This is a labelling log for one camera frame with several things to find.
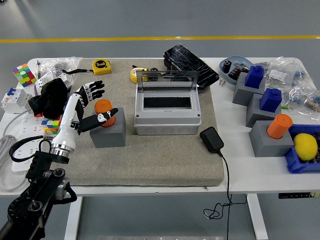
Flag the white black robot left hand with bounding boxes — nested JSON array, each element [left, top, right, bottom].
[[51, 79, 119, 153]]

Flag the orange cylinder battery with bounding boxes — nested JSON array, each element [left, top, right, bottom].
[[266, 113, 294, 140], [94, 99, 117, 128]]

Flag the grey junction box clear lid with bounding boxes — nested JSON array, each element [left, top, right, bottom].
[[133, 70, 202, 136]]

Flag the multicolour puzzle cube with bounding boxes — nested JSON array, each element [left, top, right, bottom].
[[12, 63, 36, 88], [41, 116, 62, 133]]

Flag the black cloth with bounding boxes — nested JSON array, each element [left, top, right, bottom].
[[27, 77, 70, 119]]

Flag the grey block with round hole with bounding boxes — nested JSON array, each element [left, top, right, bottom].
[[89, 107, 127, 149]]

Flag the white purple carton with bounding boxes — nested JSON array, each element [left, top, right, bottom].
[[33, 69, 75, 97]]

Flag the white power strip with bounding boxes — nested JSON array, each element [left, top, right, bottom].
[[11, 113, 62, 173]]

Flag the clear bag with grey parts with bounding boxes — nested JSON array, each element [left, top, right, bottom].
[[37, 56, 83, 76]]

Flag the white circuit breaker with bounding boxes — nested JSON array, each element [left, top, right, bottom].
[[0, 87, 32, 115]]

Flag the yellow square tape measure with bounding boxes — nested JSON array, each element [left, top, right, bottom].
[[61, 59, 113, 76]]

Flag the yellow round tape measure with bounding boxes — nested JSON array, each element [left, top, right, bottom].
[[130, 66, 150, 84]]

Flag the grey-brown fabric mat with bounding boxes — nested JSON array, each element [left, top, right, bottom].
[[51, 58, 225, 187]]

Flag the white table leg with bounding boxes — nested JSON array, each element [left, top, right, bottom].
[[246, 194, 270, 240], [64, 196, 83, 240]]

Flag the black cracked glossy case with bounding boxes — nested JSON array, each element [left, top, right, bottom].
[[163, 43, 220, 90]]

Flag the black power adapter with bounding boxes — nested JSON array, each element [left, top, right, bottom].
[[199, 126, 225, 154]]

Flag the dark brown capacitor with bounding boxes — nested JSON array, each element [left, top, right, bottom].
[[227, 66, 242, 78]]

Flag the grey holder block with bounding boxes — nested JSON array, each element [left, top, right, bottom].
[[248, 120, 295, 158], [232, 72, 266, 107], [245, 92, 283, 128]]

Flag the blue-grey oval tray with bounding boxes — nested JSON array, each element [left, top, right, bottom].
[[219, 55, 253, 85]]

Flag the small metal part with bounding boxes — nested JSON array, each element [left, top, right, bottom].
[[234, 62, 250, 73]]

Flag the blue stepped block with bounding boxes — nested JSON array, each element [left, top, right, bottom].
[[244, 65, 265, 89], [259, 87, 283, 113]]

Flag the clear bag of small parts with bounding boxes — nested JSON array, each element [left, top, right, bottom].
[[284, 84, 320, 121], [253, 56, 307, 87]]

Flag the blue plastic parts bin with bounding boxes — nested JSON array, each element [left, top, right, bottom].
[[284, 124, 320, 174]]

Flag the yellow lemon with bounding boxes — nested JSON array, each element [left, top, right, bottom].
[[293, 133, 319, 161]]

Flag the black table control panel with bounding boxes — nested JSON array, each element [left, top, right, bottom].
[[278, 191, 320, 200]]

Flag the black adapter cord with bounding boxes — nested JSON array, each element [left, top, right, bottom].
[[203, 149, 248, 240]]

